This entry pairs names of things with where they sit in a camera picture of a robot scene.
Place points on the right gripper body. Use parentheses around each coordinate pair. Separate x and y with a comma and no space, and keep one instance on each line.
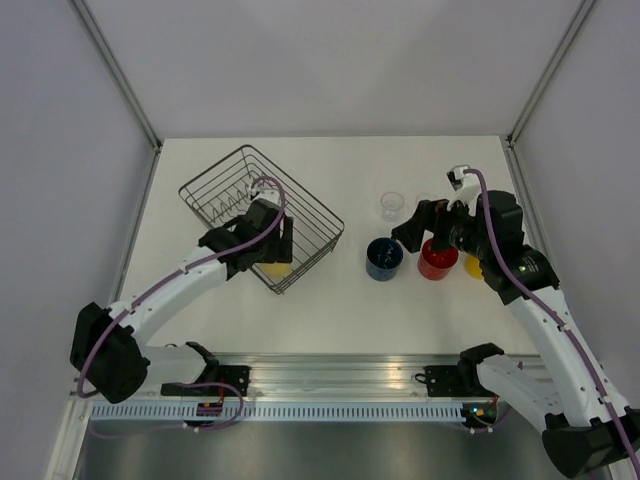
(455,227)

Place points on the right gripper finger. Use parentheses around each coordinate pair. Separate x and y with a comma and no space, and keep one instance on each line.
(427,211)
(409,234)

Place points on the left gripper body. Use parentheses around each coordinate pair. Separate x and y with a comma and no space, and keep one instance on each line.
(276,250)

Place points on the clear glass cup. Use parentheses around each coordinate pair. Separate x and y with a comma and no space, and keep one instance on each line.
(425,196)
(392,205)

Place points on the blue mug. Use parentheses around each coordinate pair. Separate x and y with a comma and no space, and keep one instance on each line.
(383,258)

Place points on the red mug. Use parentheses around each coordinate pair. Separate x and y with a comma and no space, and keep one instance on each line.
(436,265)

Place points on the pale yellow mug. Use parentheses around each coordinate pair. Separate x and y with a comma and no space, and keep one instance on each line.
(277,269)

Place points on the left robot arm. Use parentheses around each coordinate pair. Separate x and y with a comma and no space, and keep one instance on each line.
(110,347)

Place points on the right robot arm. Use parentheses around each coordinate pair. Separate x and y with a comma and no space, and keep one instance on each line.
(584,422)

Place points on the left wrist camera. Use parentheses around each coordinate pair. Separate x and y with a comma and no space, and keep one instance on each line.
(264,191)

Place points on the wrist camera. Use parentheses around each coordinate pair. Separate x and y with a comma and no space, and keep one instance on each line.
(264,191)
(466,186)

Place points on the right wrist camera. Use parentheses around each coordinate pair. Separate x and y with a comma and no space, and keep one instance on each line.
(466,186)

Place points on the wire dish rack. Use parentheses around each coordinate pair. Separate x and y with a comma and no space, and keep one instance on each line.
(219,196)

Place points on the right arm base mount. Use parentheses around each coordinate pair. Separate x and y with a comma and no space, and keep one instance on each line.
(445,381)

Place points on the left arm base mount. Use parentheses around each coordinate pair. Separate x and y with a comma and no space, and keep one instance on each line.
(237,376)

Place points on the white slotted cable duct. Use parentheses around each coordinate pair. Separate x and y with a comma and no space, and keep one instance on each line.
(447,412)

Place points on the right frame post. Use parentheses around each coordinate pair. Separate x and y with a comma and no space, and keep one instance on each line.
(568,38)

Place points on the frame post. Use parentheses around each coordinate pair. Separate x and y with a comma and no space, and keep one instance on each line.
(568,38)
(100,43)

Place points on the left frame post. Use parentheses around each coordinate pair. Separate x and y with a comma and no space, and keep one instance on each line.
(100,43)

